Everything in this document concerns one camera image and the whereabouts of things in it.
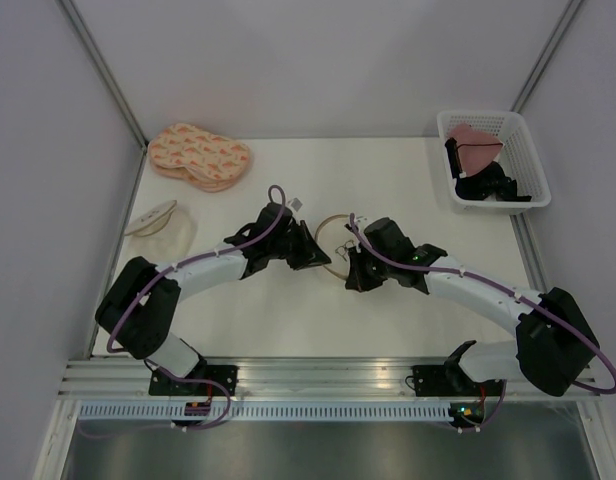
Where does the white plastic basket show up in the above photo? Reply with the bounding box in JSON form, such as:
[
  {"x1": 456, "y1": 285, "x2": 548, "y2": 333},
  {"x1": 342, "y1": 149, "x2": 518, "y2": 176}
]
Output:
[{"x1": 437, "y1": 110, "x2": 551, "y2": 215}]

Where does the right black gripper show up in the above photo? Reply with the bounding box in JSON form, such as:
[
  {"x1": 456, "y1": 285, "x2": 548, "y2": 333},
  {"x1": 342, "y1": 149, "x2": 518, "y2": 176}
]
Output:
[{"x1": 347, "y1": 242, "x2": 394, "y2": 292}]

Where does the aluminium mounting rail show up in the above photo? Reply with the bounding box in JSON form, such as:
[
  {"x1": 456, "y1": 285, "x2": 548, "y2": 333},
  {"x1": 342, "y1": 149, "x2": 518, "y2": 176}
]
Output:
[{"x1": 59, "y1": 356, "x2": 440, "y2": 401}]

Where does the white round mesh laundry bag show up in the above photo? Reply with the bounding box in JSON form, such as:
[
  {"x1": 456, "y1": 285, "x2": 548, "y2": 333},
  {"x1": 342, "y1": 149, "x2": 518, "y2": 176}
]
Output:
[{"x1": 315, "y1": 214, "x2": 358, "y2": 282}]

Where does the pink bra in basket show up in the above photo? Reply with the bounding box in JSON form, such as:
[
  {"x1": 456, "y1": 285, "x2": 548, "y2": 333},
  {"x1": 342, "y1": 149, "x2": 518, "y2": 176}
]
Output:
[{"x1": 448, "y1": 123, "x2": 504, "y2": 177}]

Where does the purple cable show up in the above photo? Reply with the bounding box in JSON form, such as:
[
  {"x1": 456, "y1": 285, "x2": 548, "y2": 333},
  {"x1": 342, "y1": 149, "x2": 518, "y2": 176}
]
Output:
[
  {"x1": 348, "y1": 212, "x2": 616, "y2": 434},
  {"x1": 75, "y1": 185, "x2": 289, "y2": 441}
]

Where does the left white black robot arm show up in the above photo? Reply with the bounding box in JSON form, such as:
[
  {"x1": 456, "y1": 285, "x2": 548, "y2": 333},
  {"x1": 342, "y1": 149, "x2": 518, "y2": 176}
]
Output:
[{"x1": 95, "y1": 202, "x2": 331, "y2": 397}]

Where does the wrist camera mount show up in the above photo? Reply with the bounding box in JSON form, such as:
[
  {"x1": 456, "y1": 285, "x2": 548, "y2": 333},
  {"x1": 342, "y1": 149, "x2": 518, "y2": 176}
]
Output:
[
  {"x1": 344, "y1": 214, "x2": 371, "y2": 252},
  {"x1": 286, "y1": 198, "x2": 303, "y2": 213}
]

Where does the black bra in basket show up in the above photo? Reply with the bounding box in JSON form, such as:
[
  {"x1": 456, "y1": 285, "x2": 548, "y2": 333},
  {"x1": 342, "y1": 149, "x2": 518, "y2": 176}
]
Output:
[{"x1": 445, "y1": 138, "x2": 532, "y2": 202}]

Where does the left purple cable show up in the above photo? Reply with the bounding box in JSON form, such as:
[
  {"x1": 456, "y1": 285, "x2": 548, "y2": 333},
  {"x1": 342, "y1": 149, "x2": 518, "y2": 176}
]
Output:
[{"x1": 75, "y1": 185, "x2": 289, "y2": 441}]

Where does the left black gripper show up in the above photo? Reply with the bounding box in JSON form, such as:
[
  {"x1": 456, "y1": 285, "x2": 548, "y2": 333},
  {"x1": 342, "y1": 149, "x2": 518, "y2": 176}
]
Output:
[{"x1": 268, "y1": 220, "x2": 330, "y2": 271}]

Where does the white slotted cable duct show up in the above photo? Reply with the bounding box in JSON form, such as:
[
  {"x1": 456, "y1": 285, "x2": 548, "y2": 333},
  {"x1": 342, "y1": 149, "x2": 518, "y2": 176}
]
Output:
[{"x1": 78, "y1": 400, "x2": 483, "y2": 423}]

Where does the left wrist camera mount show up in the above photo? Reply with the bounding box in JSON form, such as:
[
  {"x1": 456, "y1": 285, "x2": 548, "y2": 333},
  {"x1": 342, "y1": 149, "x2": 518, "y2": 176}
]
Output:
[{"x1": 286, "y1": 198, "x2": 303, "y2": 213}]

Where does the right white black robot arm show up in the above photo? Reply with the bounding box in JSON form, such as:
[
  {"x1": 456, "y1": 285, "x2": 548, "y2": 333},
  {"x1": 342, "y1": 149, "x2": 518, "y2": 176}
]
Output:
[{"x1": 345, "y1": 217, "x2": 599, "y2": 397}]

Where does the pink patterned laundry bag stack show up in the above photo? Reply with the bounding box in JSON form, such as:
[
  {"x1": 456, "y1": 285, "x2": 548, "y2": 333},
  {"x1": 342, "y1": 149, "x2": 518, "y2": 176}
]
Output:
[{"x1": 147, "y1": 123, "x2": 252, "y2": 193}]

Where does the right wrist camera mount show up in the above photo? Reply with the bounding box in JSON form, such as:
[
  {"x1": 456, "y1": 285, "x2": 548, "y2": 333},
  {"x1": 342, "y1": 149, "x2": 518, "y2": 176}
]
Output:
[{"x1": 344, "y1": 214, "x2": 371, "y2": 252}]

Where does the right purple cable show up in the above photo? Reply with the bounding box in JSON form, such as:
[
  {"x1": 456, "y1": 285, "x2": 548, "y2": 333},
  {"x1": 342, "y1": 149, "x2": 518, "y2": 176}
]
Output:
[{"x1": 348, "y1": 212, "x2": 616, "y2": 434}]

